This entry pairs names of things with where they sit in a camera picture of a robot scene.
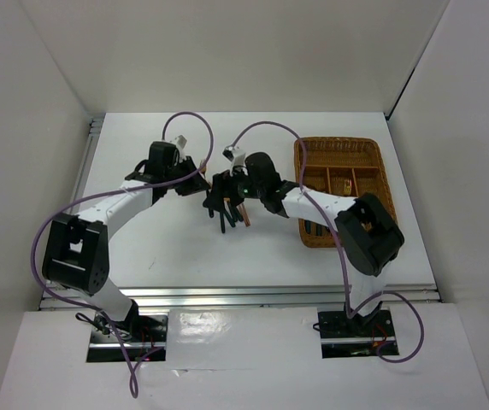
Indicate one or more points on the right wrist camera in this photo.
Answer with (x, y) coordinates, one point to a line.
(235, 155)

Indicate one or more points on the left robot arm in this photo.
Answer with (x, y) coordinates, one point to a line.
(77, 251)

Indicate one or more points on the woven wicker cutlery basket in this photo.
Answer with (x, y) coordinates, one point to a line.
(331, 160)

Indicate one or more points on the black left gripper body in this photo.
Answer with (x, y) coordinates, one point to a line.
(180, 166)

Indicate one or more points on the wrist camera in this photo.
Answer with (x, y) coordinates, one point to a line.
(235, 155)
(180, 143)

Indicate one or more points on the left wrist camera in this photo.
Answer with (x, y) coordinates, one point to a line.
(180, 143)

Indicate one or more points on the copper chopstick left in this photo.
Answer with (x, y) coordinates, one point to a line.
(244, 214)

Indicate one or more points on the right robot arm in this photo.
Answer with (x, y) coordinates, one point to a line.
(366, 235)

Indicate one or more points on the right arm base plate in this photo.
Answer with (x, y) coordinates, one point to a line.
(352, 338)

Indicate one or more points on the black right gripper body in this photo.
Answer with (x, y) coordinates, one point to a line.
(243, 187)

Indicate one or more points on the aluminium frame rail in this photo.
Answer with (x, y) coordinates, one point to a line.
(174, 254)

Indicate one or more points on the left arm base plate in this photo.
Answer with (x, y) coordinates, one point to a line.
(147, 344)

